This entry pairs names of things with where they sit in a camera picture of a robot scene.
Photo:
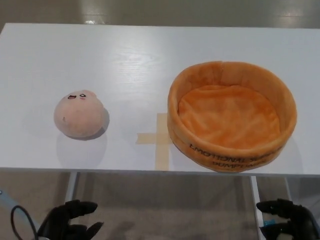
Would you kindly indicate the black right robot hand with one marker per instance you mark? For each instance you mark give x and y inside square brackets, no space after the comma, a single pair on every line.
[300,220]

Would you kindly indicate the orange plush round basket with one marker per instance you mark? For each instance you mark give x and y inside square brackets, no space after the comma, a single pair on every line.
[227,120]

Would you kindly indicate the beige masking tape cross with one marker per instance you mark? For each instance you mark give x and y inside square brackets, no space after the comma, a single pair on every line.
[162,138]

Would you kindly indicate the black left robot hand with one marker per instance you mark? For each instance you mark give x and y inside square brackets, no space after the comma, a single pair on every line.
[57,222]

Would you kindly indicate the white table leg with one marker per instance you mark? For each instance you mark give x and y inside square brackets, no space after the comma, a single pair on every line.
[256,195]
[72,185]

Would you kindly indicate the pink round plush toy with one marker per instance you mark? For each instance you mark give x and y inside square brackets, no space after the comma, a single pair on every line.
[78,116]

